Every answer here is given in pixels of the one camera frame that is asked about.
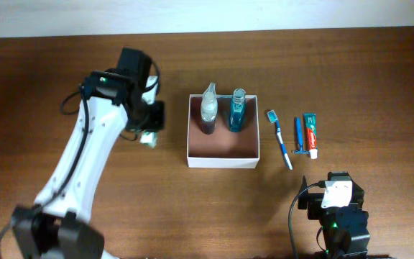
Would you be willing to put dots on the Colgate toothpaste tube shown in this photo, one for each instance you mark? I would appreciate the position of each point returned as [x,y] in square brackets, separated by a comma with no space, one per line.
[310,127]

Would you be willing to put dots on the blue white toothbrush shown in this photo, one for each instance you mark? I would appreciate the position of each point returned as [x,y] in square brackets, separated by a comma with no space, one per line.
[272,117]

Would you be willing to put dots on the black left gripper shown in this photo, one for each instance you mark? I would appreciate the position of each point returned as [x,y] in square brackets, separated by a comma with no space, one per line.
[155,117]

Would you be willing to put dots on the white cardboard box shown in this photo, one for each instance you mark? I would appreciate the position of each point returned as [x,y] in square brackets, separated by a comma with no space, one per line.
[223,148]

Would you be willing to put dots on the teal mouthwash bottle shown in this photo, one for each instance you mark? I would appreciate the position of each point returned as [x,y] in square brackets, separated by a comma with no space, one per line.
[237,109]

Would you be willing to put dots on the purple spray bottle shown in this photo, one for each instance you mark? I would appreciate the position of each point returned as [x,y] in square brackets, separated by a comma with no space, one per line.
[209,109]

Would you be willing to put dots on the green white soap box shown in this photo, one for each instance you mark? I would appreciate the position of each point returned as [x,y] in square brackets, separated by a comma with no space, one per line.
[149,139]

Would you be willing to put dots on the blue disposable razor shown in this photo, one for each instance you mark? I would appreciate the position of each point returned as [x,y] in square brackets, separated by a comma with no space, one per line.
[299,137]

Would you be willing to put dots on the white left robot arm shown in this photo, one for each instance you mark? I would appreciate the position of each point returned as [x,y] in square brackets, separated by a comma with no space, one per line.
[117,100]

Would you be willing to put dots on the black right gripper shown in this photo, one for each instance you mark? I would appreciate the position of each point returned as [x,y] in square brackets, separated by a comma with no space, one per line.
[315,200]

